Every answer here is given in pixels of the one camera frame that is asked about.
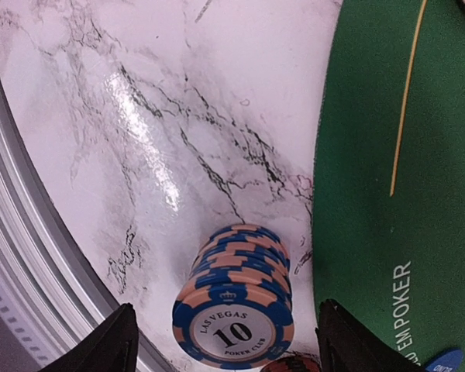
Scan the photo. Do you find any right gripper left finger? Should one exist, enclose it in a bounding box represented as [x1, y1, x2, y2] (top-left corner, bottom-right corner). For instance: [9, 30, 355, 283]
[48, 303, 139, 372]

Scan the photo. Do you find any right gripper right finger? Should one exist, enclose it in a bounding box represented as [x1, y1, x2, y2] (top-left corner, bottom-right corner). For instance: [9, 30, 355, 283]
[316, 300, 422, 372]

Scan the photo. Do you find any brown chip stack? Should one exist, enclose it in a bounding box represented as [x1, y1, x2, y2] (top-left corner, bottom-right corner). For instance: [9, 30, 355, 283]
[260, 356, 321, 372]

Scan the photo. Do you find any blue small blind button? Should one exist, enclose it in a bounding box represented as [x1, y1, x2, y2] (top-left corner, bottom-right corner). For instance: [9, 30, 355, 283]
[425, 348, 464, 372]

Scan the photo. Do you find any round green poker mat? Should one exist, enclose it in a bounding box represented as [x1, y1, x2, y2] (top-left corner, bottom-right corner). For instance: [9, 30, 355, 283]
[312, 1, 465, 371]

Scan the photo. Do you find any front aluminium rail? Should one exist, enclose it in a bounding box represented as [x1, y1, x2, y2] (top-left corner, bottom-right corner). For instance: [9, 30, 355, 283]
[0, 34, 160, 372]

